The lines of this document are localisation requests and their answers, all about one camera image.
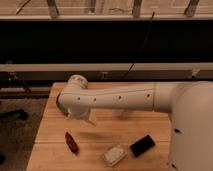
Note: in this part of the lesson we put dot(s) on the green ceramic bowl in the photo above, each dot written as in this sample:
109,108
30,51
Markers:
60,106

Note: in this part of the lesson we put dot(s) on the black office chair base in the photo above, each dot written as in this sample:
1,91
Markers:
20,113

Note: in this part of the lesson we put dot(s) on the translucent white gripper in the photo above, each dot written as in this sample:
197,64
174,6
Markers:
85,116

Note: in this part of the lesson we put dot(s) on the metal rail frame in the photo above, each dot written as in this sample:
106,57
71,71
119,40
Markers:
108,71

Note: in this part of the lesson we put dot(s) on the white rectangular block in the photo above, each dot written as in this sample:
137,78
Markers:
114,155

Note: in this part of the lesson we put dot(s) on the dark red pepper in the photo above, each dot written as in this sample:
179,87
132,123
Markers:
71,143

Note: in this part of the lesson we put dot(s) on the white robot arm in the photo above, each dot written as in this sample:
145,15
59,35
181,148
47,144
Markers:
188,104

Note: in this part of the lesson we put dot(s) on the black smartphone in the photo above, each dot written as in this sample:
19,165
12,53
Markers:
142,145

